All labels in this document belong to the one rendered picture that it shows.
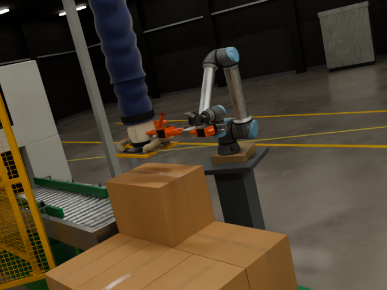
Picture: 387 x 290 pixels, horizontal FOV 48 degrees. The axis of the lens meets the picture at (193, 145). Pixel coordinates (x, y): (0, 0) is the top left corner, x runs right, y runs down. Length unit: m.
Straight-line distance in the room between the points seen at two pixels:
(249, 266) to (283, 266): 0.31
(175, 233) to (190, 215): 0.16
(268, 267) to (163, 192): 0.75
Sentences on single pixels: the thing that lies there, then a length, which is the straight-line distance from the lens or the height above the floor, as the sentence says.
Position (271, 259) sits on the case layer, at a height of 0.48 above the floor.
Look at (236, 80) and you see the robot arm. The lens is 3.28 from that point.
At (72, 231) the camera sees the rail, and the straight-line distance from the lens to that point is 3.56.
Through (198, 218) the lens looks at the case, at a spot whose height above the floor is 0.63.
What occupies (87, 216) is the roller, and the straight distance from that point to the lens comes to 3.86.
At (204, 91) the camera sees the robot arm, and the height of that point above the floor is 1.38.
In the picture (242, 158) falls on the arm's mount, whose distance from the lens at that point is 3.46.
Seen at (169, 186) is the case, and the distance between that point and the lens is 2.70.
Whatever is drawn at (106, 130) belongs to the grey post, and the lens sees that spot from 6.53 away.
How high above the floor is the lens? 1.72
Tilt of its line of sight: 13 degrees down
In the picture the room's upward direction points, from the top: 13 degrees counter-clockwise
